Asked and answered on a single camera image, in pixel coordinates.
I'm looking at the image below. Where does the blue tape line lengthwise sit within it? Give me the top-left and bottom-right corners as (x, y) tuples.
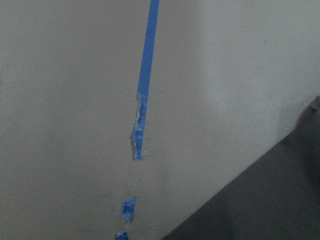
(114, 0), (161, 240)

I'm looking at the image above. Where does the brown t-shirt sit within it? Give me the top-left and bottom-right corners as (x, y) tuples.
(166, 97), (320, 240)

